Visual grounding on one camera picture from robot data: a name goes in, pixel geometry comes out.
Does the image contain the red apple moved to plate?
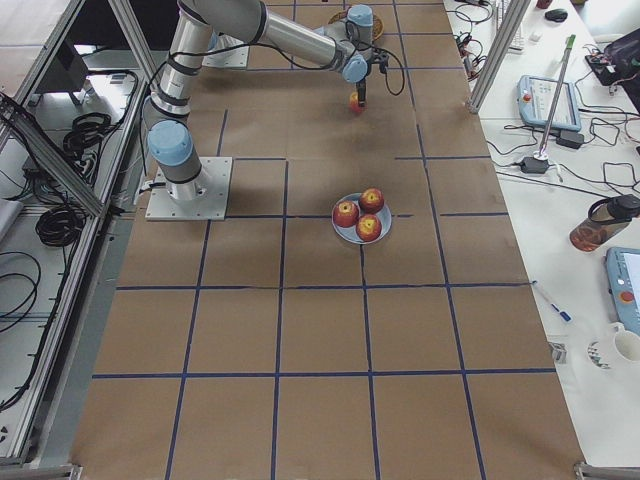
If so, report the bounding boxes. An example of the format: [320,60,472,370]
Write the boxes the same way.
[349,92,366,115]

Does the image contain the wicker basket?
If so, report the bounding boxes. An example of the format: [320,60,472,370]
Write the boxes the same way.
[328,10,384,41]

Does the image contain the red apple far on plate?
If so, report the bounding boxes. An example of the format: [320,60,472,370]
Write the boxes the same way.
[358,187,385,214]

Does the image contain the red apple on plate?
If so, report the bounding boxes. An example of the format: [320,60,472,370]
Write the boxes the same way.
[332,200,360,228]
[356,214,382,243]
[358,187,385,214]

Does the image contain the red apple left on plate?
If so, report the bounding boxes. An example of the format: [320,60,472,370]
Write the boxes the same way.
[332,200,360,228]

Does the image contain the light blue plate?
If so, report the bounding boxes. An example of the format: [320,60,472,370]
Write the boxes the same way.
[331,193,392,245]

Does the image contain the red apple near on plate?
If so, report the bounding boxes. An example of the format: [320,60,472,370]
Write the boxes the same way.
[356,214,382,243]

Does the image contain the white keyboard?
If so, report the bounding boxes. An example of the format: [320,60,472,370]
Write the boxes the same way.
[494,0,529,54]

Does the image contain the far blue teach pendant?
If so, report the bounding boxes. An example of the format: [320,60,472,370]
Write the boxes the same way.
[517,75,582,132]

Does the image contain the blue teach pendant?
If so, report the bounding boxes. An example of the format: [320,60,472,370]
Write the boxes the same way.
[517,75,582,132]
[605,247,639,334]

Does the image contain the black power adapter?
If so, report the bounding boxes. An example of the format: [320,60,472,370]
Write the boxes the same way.
[519,156,550,175]

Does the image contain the metal rod green tip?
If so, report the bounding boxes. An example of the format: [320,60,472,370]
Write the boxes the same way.
[533,34,576,162]

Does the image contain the black computer mouse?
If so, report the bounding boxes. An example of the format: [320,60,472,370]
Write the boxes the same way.
[544,8,568,23]

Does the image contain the brown water bottle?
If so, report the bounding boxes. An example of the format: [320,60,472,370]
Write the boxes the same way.
[569,194,639,252]

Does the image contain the blue white pen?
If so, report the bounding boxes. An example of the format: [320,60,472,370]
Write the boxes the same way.
[531,280,572,323]

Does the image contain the near blue teach pendant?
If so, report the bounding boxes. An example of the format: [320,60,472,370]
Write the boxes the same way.
[605,247,639,334]

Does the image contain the white mug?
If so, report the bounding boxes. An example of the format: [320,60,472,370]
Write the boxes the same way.
[587,322,639,370]

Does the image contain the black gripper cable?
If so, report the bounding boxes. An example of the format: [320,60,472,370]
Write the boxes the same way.
[374,47,407,96]

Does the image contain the aluminium frame post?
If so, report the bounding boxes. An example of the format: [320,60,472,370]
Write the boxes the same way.
[465,0,532,115]

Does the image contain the coiled black cables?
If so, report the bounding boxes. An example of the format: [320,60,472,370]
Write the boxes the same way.
[62,112,114,162]

